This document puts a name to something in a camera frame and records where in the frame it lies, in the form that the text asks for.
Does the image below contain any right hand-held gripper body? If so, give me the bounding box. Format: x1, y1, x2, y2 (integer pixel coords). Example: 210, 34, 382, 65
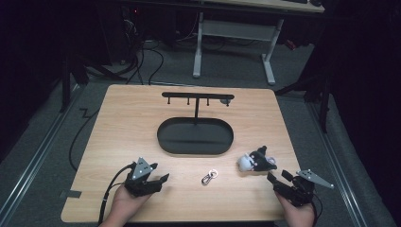
273, 168, 336, 208

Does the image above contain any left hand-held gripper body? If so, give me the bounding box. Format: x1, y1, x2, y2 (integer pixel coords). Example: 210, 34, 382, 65
124, 156, 163, 199

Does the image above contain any black and white plush toy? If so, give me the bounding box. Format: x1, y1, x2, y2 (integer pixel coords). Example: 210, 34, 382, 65
236, 145, 278, 173

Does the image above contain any metal keychain clip with ring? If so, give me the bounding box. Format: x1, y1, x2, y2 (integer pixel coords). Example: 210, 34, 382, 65
200, 168, 219, 185

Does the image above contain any black key rack with tray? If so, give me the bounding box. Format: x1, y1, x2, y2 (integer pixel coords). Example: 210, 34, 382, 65
156, 91, 235, 156

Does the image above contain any person's right hand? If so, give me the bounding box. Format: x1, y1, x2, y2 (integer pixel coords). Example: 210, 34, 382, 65
274, 190, 316, 227

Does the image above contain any person's left hand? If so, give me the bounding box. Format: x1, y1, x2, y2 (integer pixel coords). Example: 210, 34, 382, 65
103, 183, 153, 225

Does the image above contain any black tape strip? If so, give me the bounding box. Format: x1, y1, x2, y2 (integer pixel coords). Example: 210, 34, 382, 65
59, 189, 82, 200

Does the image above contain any black metal stand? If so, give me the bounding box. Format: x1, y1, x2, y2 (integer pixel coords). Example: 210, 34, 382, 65
273, 74, 333, 134
59, 51, 129, 114

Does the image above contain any desk with white legs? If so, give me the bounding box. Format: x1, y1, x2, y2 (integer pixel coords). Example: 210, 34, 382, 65
191, 0, 325, 86

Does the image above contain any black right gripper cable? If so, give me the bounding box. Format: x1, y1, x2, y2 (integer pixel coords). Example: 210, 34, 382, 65
310, 191, 324, 223

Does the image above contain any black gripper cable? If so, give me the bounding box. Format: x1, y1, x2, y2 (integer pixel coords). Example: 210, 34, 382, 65
97, 163, 137, 225
310, 191, 324, 223

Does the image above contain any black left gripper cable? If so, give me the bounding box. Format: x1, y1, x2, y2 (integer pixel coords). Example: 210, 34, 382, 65
97, 163, 137, 225

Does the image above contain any metal floor rail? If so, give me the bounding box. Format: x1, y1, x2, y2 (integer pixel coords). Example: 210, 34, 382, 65
0, 84, 80, 219
305, 101, 369, 227

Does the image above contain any black floor cable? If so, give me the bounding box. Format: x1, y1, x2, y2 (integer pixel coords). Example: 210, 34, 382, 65
68, 107, 101, 172

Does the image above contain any bundle of black cables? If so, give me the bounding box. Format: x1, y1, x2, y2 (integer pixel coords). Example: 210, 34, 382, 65
121, 18, 166, 86

